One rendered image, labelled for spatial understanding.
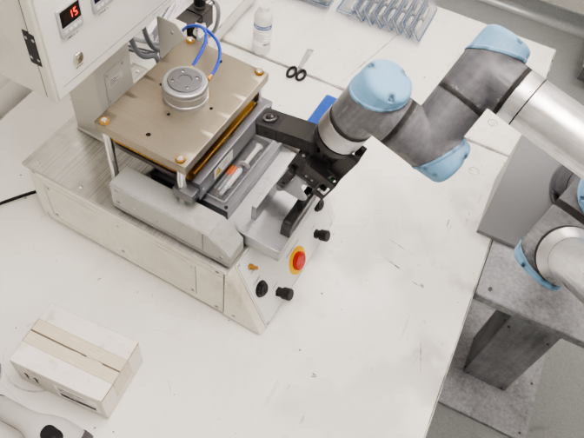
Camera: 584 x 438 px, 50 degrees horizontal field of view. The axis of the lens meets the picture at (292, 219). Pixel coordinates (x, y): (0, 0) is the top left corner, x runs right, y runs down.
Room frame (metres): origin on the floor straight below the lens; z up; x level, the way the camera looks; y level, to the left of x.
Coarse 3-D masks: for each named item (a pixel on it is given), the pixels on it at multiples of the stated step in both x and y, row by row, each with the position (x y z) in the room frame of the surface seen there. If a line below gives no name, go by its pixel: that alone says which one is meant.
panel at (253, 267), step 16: (304, 224) 0.74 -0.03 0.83; (320, 224) 0.78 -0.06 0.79; (304, 240) 0.72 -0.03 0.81; (256, 256) 0.61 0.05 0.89; (288, 256) 0.67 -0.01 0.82; (240, 272) 0.56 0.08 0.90; (256, 272) 0.59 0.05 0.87; (272, 272) 0.62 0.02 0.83; (288, 272) 0.65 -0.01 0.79; (256, 288) 0.57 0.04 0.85; (272, 288) 0.60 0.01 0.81; (256, 304) 0.55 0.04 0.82; (272, 304) 0.58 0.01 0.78
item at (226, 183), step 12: (252, 144) 0.78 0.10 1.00; (264, 144) 0.79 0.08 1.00; (240, 156) 0.75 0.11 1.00; (252, 156) 0.75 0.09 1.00; (228, 168) 0.72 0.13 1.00; (240, 168) 0.72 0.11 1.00; (216, 180) 0.68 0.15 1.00; (228, 180) 0.69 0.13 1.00; (240, 180) 0.69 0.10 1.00; (216, 192) 0.66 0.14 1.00; (228, 192) 0.66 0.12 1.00
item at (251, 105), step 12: (252, 108) 0.83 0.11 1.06; (240, 120) 0.79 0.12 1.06; (228, 132) 0.75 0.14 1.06; (120, 144) 0.70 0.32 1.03; (216, 144) 0.72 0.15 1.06; (144, 156) 0.68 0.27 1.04; (204, 156) 0.69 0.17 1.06; (156, 168) 0.67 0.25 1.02; (168, 168) 0.67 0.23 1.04; (192, 168) 0.66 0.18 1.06
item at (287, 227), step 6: (306, 192) 0.69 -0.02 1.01; (312, 198) 0.69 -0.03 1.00; (294, 204) 0.66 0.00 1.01; (300, 204) 0.66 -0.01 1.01; (306, 204) 0.66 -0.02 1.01; (294, 210) 0.64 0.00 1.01; (300, 210) 0.65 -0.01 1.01; (288, 216) 0.63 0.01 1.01; (294, 216) 0.63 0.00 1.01; (300, 216) 0.64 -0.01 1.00; (282, 222) 0.62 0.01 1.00; (288, 222) 0.62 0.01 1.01; (294, 222) 0.62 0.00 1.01; (282, 228) 0.62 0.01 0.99; (288, 228) 0.61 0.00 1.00; (282, 234) 0.62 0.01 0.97; (288, 234) 0.61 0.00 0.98
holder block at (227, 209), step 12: (276, 144) 0.80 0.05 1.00; (264, 156) 0.77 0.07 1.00; (264, 168) 0.75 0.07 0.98; (156, 180) 0.68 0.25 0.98; (168, 180) 0.67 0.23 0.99; (252, 180) 0.71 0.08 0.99; (240, 192) 0.67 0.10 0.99; (204, 204) 0.64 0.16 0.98; (216, 204) 0.64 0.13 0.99; (228, 204) 0.64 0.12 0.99; (228, 216) 0.63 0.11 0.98
